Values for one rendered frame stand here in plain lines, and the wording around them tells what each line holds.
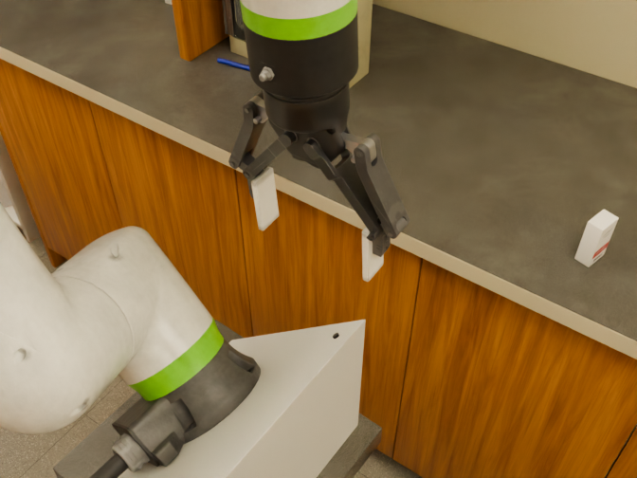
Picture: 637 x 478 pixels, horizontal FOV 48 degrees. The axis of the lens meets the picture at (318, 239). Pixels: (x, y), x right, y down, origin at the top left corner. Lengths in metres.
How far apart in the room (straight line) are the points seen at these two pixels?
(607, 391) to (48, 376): 0.97
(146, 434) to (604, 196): 0.95
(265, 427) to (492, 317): 0.69
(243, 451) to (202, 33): 1.20
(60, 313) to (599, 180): 1.07
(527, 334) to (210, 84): 0.87
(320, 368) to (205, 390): 0.15
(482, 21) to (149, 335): 1.29
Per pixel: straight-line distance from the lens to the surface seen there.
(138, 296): 0.82
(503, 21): 1.86
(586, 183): 1.47
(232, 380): 0.88
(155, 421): 0.88
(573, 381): 1.40
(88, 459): 1.06
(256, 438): 0.77
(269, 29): 0.56
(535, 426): 1.55
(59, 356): 0.73
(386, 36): 1.84
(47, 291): 0.74
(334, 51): 0.57
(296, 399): 0.79
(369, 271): 0.72
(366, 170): 0.63
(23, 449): 2.25
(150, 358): 0.85
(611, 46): 1.80
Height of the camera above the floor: 1.84
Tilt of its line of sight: 45 degrees down
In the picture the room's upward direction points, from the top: straight up
